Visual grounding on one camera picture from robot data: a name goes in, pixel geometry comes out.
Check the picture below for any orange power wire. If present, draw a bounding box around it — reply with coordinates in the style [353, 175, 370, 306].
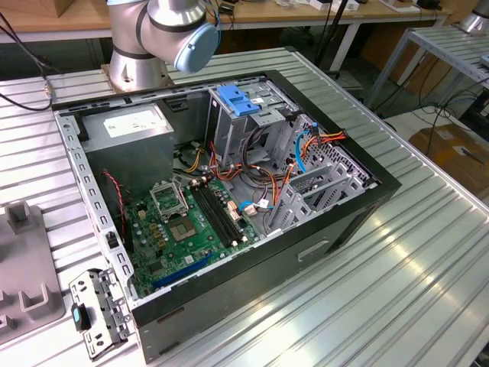
[273, 129, 348, 209]

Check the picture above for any metal disk bay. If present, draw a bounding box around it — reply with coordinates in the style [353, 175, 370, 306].
[264, 163, 374, 236]

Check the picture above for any black RAM slot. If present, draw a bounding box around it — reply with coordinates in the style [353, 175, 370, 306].
[200, 182, 246, 244]
[190, 185, 236, 248]

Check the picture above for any grey metal drive cage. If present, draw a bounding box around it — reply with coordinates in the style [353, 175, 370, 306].
[205, 78, 303, 169]

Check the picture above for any thin metal locking lever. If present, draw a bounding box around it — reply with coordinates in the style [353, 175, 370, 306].
[175, 180, 191, 215]

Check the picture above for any CPU socket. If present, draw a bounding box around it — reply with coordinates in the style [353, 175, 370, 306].
[167, 214, 200, 244]

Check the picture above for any blue plastic drive latch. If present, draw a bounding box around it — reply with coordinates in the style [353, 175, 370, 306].
[215, 84, 261, 118]

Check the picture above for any metal socket cover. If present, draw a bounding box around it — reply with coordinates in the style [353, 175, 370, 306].
[148, 179, 191, 223]

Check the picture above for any black PC case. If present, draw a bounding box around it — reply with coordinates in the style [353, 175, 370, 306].
[50, 69, 403, 365]

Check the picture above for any green motherboard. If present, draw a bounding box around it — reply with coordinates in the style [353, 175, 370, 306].
[124, 176, 265, 300]

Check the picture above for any blue expansion slot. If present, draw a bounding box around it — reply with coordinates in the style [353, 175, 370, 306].
[151, 252, 215, 291]

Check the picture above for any grey power supply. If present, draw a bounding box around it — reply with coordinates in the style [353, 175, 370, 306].
[78, 102, 176, 198]

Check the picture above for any wooden desk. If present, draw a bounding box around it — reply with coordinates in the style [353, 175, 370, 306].
[0, 0, 454, 73]

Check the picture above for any black tripod stand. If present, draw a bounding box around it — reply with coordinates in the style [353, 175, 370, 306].
[315, 0, 351, 76]

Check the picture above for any small white box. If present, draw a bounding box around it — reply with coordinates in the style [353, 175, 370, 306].
[308, 0, 362, 13]

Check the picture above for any brown cardboard box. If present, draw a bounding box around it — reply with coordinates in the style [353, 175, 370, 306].
[407, 122, 489, 200]

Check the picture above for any black teal latch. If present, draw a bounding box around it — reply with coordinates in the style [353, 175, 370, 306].
[70, 302, 93, 332]

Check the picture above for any grey parts rack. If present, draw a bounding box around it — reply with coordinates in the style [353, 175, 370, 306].
[0, 204, 66, 339]

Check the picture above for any orange yellow wire bundle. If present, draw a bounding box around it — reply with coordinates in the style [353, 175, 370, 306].
[173, 141, 245, 183]

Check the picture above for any short blue wire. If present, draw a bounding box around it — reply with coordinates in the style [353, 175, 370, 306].
[237, 199, 277, 218]

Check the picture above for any long blue wire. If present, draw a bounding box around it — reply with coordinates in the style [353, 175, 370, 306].
[294, 121, 320, 174]

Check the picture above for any red fan wire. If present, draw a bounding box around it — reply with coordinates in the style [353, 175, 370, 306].
[103, 171, 129, 230]

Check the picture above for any metal slot bracket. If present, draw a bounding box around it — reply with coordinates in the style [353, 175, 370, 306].
[67, 267, 135, 362]

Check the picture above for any black cable with plug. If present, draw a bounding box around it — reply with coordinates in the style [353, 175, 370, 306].
[0, 11, 64, 112]

